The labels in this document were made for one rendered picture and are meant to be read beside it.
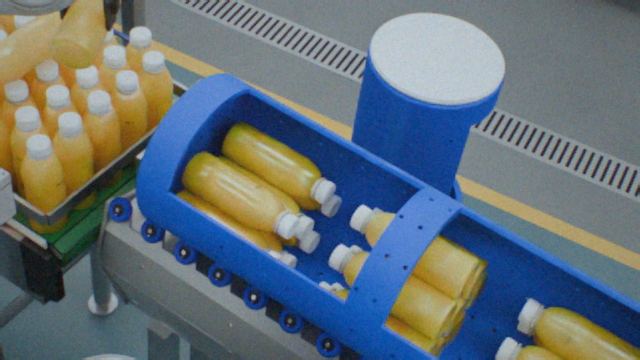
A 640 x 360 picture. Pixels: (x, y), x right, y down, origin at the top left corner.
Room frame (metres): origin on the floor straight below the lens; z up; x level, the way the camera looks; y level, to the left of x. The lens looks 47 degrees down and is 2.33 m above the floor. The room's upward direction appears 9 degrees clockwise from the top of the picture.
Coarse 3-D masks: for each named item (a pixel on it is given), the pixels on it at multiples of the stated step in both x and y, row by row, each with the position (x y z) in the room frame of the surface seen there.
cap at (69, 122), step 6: (66, 114) 1.20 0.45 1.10; (72, 114) 1.20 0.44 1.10; (78, 114) 1.20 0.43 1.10; (60, 120) 1.18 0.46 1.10; (66, 120) 1.19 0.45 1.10; (72, 120) 1.19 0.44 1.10; (78, 120) 1.19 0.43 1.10; (60, 126) 1.17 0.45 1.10; (66, 126) 1.17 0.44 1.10; (72, 126) 1.17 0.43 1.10; (78, 126) 1.18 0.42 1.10; (66, 132) 1.17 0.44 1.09; (72, 132) 1.17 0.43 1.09
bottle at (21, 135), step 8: (40, 120) 1.20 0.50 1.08; (16, 128) 1.18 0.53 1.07; (24, 128) 1.17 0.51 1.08; (32, 128) 1.17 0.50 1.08; (40, 128) 1.19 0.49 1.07; (16, 136) 1.16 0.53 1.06; (24, 136) 1.16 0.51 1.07; (48, 136) 1.19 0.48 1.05; (16, 144) 1.16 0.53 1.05; (24, 144) 1.16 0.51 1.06; (16, 152) 1.15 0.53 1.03; (24, 152) 1.15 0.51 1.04; (16, 160) 1.16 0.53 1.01; (16, 168) 1.16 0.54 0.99; (16, 176) 1.16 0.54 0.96; (16, 184) 1.17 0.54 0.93
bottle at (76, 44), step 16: (80, 0) 1.25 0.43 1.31; (96, 0) 1.25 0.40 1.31; (80, 16) 1.21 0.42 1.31; (96, 16) 1.23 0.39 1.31; (64, 32) 1.18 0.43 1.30; (80, 32) 1.18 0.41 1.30; (96, 32) 1.20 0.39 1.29; (64, 48) 1.17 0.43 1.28; (80, 48) 1.16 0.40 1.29; (96, 48) 1.18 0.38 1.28; (64, 64) 1.17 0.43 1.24; (80, 64) 1.17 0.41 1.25
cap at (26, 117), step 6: (24, 108) 1.20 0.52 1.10; (30, 108) 1.20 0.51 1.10; (18, 114) 1.18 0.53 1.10; (24, 114) 1.18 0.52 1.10; (30, 114) 1.19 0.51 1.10; (36, 114) 1.19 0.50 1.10; (18, 120) 1.17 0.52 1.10; (24, 120) 1.17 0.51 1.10; (30, 120) 1.17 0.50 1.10; (36, 120) 1.18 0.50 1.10; (24, 126) 1.17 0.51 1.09; (30, 126) 1.17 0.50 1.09
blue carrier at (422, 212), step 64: (192, 128) 1.10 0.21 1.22; (320, 128) 1.16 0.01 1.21; (384, 192) 1.16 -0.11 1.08; (256, 256) 0.95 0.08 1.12; (320, 256) 1.10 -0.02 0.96; (384, 256) 0.92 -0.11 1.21; (512, 256) 1.05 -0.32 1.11; (320, 320) 0.89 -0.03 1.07; (384, 320) 0.85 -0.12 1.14; (512, 320) 1.00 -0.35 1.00
